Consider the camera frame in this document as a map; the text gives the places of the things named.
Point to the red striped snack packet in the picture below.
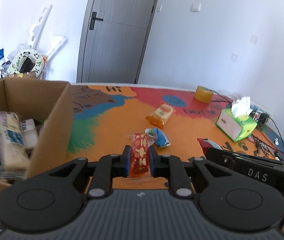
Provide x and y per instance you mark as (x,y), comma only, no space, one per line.
(207,143)

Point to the black power adapter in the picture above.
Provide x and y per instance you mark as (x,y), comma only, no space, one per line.
(260,117)

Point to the white paper scrap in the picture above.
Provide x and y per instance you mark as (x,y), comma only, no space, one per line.
(276,141)

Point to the blue snack packet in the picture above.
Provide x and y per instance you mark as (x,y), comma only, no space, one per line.
(160,138)

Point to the cartoon printed table mat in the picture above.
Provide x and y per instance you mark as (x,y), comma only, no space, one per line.
(122,120)

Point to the long white bread packet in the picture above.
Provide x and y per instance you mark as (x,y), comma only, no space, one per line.
(9,140)

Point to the brown cardboard box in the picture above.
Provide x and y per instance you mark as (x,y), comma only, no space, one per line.
(54,130)

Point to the clear tray of white cakes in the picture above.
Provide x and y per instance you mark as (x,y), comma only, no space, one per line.
(29,132)

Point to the white power strip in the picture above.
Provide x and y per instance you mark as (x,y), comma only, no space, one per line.
(256,108)

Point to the white light switch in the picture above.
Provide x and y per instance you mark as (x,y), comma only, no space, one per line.
(196,7)

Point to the key bunch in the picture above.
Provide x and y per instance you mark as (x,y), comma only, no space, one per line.
(259,143)

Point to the red orange patterned packet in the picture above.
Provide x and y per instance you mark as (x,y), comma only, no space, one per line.
(139,155)

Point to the orange biscuit packet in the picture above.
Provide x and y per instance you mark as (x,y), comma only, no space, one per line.
(162,113)

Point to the yellow tape roll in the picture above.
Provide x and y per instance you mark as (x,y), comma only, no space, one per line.
(203,94)

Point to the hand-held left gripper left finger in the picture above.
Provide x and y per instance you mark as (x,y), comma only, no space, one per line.
(127,162)

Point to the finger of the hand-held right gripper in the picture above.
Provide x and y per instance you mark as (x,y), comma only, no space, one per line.
(219,158)

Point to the green tissue box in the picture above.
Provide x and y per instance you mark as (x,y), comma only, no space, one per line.
(234,127)

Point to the panda print toilet seat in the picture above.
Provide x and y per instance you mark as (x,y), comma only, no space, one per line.
(38,66)

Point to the grey door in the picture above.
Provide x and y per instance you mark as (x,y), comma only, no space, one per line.
(117,37)

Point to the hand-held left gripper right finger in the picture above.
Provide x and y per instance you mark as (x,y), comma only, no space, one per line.
(152,162)

